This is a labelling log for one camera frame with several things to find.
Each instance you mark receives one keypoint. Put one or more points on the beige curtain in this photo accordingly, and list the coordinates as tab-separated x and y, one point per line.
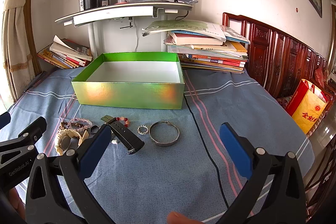
17	58

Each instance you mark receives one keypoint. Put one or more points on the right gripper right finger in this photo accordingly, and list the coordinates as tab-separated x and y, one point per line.
250	164

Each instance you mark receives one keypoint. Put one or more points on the blue striped bed sheet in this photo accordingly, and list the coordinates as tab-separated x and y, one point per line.
194	176

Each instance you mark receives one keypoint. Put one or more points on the cream white chunky watch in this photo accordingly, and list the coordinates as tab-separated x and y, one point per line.
64	138

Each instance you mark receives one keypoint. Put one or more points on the white overbed table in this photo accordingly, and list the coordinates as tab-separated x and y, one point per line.
126	11

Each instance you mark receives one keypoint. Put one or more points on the person's right hand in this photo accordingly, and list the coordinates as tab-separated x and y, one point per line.
177	218

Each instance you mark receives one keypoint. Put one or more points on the stack of books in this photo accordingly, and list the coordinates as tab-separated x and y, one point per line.
66	54
203	45

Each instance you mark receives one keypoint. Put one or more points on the person's left hand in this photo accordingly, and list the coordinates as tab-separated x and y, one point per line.
17	203

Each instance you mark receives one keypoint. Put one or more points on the green holographic cardboard box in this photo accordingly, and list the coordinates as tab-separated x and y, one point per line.
137	80

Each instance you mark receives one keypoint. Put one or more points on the black wrist watch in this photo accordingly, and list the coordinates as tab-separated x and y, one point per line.
131	142

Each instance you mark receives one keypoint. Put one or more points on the red yellow gift bag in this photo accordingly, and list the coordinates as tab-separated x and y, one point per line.
306	105

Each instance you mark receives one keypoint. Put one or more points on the left stack of books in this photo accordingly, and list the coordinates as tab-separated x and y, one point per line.
66	54

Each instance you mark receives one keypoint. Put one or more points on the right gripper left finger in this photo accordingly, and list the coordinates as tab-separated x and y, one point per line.
78	165

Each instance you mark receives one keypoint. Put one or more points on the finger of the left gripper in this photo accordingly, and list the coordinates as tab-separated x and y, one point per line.
5	119
29	136

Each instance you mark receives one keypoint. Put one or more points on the right stack of books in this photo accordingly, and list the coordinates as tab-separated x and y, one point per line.
203	45

